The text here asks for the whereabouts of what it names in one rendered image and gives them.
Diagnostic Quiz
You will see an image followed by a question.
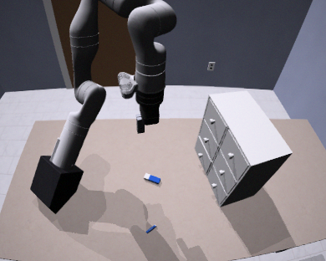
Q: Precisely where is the grey drawer front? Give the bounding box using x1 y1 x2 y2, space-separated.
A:
200 119 219 160
213 149 237 194
207 165 227 205
195 136 212 174
205 99 227 145
221 129 249 181

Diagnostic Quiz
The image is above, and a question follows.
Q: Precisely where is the blue and white eraser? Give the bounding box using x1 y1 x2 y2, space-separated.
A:
144 173 160 185

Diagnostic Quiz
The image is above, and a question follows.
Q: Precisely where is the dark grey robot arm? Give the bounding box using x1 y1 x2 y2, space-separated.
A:
50 0 176 170

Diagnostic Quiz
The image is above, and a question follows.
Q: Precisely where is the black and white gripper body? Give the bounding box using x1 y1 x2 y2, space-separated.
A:
118 69 166 125

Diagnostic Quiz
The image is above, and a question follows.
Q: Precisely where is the small grey chest of drawers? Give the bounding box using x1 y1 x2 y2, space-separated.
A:
201 91 293 207

